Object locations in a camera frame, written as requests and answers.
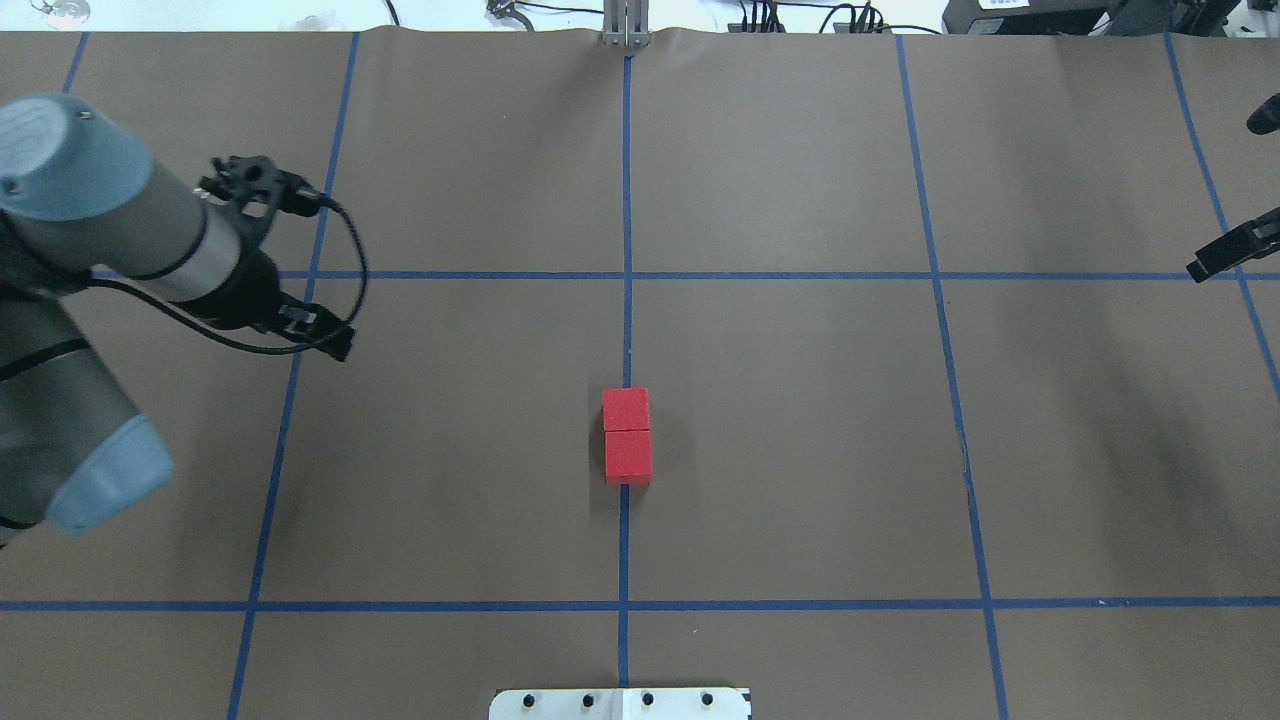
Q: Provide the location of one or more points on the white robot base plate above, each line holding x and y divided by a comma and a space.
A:
623, 703

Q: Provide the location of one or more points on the aluminium frame post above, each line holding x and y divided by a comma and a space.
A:
625, 23

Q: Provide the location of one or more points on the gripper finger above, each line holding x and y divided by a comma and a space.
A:
1266, 118
1250, 240

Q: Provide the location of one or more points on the red block placed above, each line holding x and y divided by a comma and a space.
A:
629, 458
626, 409

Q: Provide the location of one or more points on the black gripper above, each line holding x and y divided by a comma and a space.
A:
243, 293

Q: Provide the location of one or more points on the brown paper table mat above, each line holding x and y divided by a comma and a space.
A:
941, 428

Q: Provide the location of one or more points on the black box device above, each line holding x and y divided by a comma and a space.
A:
1023, 18

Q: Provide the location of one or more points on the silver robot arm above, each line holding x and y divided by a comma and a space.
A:
87, 206

